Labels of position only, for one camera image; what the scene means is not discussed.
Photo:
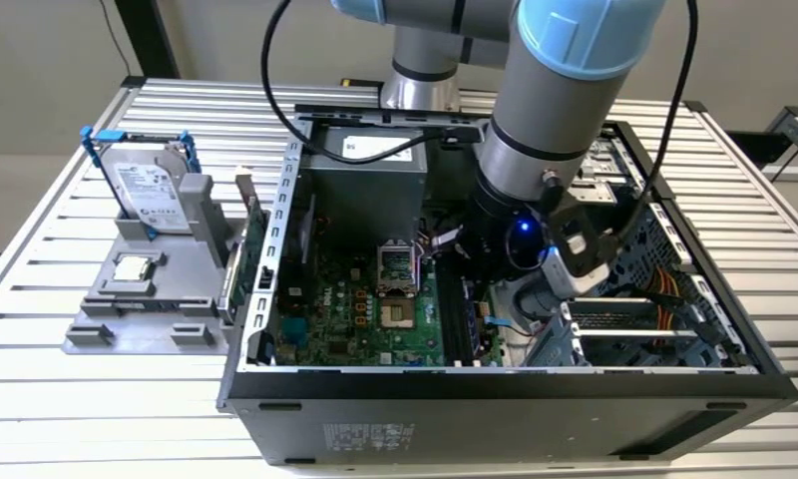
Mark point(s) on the grey power supply unit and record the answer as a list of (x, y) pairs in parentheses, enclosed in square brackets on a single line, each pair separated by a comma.
[(366, 199)]

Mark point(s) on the black frame post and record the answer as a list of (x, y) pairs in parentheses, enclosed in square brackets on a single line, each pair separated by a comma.
[(150, 40)]

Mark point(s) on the grey metal drive bay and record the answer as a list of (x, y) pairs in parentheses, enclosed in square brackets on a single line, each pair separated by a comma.
[(595, 192)]

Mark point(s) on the RAM stick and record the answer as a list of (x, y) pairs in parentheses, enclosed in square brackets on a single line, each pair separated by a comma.
[(472, 319)]

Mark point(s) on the grey parts rack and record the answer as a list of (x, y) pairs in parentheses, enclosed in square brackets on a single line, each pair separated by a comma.
[(174, 279)]

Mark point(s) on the CPU socket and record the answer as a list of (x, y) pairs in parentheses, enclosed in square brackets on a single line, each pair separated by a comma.
[(399, 314)]

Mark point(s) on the green motherboard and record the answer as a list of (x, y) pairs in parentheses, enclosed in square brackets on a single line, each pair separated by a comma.
[(332, 309)]

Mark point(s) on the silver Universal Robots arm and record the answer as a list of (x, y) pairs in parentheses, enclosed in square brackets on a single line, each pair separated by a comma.
[(559, 125)]

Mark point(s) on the black RAM slot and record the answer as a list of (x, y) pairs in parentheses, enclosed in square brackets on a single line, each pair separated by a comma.
[(450, 314), (467, 357)]

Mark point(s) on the silver CPU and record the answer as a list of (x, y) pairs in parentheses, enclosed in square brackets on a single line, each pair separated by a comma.
[(132, 268)]

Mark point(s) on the hard disk in blue carrier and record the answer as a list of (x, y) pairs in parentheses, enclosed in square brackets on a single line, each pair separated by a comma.
[(147, 189)]

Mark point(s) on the grey metal disk bay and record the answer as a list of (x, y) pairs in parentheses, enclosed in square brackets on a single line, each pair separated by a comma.
[(612, 319)]

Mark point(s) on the black open PC case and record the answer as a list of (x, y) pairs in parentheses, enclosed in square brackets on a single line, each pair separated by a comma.
[(439, 424)]

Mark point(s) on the green graphics card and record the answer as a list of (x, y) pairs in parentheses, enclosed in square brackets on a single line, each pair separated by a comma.
[(252, 239)]

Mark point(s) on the yellow black table clamp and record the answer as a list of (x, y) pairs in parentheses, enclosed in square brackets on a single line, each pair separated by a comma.
[(347, 82)]

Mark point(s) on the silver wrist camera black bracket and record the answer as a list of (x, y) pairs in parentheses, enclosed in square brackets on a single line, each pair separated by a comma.
[(572, 279)]

